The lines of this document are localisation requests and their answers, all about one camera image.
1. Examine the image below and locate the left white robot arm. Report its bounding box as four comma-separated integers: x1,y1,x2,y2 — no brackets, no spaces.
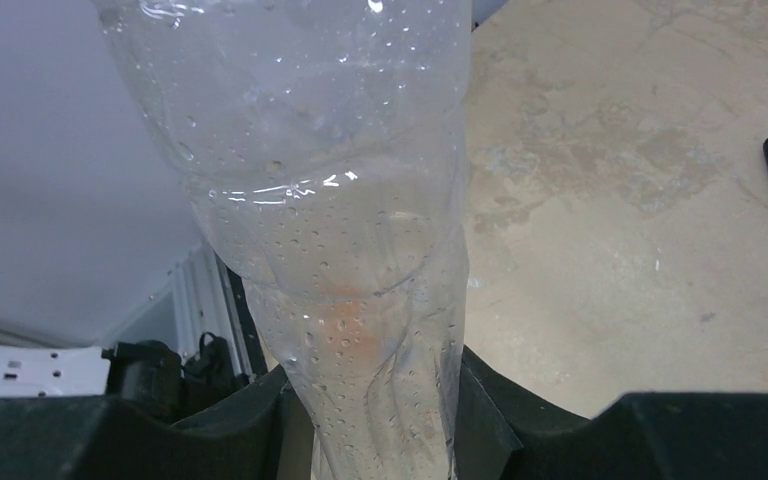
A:
0,340,183,421

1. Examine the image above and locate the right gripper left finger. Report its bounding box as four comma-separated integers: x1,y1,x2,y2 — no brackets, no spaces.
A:
0,368,287,479

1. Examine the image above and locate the clear plastic bottle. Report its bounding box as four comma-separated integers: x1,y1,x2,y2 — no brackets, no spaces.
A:
95,1,472,479

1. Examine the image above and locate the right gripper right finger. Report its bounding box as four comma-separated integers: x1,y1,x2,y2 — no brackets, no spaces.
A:
454,349,768,479

